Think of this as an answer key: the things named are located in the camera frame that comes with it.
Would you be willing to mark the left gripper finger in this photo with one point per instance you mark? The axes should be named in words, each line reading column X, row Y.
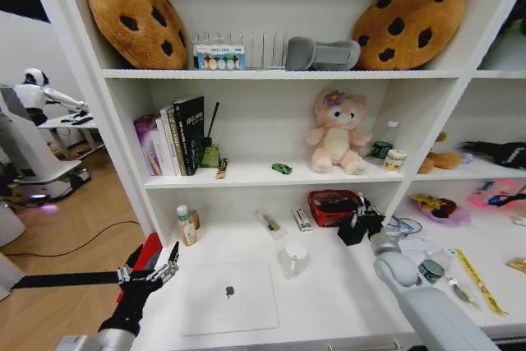
column 172, row 262
column 130, row 262

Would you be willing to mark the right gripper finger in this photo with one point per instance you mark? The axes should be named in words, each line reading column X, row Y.
column 354, row 219
column 362, row 205

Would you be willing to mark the black pen holder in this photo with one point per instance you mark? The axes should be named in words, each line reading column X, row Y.
column 349, row 234

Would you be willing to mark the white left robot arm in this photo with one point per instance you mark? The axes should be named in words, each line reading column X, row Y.
column 82, row 343

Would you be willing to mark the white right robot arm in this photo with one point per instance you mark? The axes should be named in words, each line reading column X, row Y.
column 427, row 310

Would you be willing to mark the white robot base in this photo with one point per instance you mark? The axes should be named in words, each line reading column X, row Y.
column 33, row 158

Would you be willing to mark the black item in basket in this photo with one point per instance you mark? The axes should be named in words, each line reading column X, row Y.
column 335, row 206

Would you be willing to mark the red mesh basket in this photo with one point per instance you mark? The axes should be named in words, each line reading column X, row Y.
column 324, row 217

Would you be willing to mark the juice bottle with white cap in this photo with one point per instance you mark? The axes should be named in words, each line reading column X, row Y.
column 187, row 229

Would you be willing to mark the small amber jar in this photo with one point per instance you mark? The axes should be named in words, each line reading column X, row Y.
column 195, row 219

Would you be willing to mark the small white pen box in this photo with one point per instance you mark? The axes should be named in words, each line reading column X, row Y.
column 302, row 219

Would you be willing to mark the yellow white jar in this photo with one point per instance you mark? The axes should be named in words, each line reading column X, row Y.
column 394, row 160

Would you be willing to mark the dark green can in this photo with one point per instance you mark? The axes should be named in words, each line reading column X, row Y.
column 380, row 149

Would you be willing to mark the purple yellow plush toy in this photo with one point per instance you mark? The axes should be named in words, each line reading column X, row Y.
column 439, row 208

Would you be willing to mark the white mug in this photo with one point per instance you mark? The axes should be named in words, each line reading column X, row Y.
column 295, row 258

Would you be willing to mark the silver laptop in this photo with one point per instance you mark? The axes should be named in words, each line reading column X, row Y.
column 230, row 306

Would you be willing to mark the pink plush cat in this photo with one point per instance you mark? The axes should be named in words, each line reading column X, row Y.
column 337, row 137

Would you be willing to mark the green round tin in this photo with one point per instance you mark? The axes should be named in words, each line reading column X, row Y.
column 431, row 271

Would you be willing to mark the small clear bottle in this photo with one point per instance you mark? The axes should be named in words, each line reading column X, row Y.
column 446, row 256

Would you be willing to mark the clear plastic bottle white cap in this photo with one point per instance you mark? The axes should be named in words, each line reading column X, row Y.
column 389, row 131

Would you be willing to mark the green toy car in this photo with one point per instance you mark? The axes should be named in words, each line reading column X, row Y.
column 282, row 167

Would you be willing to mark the brown plush toy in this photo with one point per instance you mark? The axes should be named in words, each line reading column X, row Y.
column 444, row 158

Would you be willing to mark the small yellow black packet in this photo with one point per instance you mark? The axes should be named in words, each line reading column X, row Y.
column 221, row 168

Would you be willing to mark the white book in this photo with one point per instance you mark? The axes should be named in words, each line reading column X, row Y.
column 164, row 153

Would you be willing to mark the green reed diffuser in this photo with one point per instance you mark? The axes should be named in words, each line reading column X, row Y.
column 209, row 155

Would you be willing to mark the purple box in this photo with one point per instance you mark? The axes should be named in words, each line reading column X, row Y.
column 146, row 145

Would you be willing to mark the yellow ruler strip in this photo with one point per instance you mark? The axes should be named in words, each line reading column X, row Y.
column 478, row 281

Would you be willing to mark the book with green spine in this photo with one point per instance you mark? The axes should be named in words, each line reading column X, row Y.
column 173, row 141

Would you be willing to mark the pink packaged toy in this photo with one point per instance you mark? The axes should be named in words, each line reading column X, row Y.
column 495, row 192

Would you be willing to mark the white round bin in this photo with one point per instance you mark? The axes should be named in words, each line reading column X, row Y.
column 10, row 223

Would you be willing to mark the black book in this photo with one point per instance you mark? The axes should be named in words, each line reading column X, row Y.
column 190, row 133

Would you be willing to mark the black fabric item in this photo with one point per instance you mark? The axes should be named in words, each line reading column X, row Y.
column 501, row 153

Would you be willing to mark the gold foil packet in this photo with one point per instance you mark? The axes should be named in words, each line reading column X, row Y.
column 518, row 264

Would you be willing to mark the white desk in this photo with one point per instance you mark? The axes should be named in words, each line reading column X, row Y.
column 67, row 125

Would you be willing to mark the grey neck pillow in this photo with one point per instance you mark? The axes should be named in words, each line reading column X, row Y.
column 320, row 55

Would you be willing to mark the white shelf unit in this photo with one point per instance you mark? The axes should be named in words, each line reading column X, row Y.
column 263, row 75

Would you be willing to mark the white humanoid robot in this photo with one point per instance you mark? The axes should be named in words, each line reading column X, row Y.
column 49, row 94

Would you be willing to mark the brown cookie cushion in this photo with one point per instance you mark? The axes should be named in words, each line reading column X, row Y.
column 131, row 18
column 411, row 24

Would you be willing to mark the box of coloured highlighters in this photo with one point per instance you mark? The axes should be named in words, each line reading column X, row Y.
column 220, row 58

